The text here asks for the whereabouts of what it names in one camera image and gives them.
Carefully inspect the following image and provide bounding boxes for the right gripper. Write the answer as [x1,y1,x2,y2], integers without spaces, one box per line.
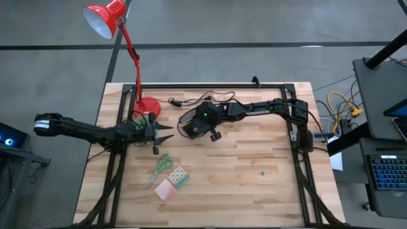
[185,101,225,142]

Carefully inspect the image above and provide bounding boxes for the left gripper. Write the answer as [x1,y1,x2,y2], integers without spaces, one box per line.
[144,113,176,156]

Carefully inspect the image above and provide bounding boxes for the green handled scissors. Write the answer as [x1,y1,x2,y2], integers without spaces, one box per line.
[147,153,174,190]

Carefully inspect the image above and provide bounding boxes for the green sticky note pad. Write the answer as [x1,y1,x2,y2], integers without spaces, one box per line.
[167,165,190,189]

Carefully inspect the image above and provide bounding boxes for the pink sticky note pad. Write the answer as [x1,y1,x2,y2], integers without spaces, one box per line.
[153,177,178,203]

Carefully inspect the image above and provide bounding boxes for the black mesh desk organizer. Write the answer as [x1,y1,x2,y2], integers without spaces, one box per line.
[177,107,200,140]

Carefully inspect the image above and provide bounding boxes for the red desk lamp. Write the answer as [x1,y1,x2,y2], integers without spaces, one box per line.
[81,0,162,119]

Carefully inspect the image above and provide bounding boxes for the power strip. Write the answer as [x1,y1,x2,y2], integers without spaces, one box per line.
[313,131,341,143]

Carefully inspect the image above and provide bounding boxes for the white paper sheet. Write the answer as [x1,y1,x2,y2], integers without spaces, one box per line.
[329,151,345,172]

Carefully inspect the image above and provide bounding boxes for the computer with blue light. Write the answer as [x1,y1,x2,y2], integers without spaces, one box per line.
[0,122,29,149]

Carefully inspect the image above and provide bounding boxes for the grey side desk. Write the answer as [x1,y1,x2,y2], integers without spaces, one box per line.
[352,57,407,141]

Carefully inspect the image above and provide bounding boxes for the black lamp cable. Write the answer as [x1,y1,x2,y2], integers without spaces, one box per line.
[158,90,237,108]

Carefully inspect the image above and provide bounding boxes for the black aluminium rig frame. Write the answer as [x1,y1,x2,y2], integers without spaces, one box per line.
[74,83,346,228]

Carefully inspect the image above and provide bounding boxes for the yellow cable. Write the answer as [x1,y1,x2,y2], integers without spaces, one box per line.
[327,91,364,133]

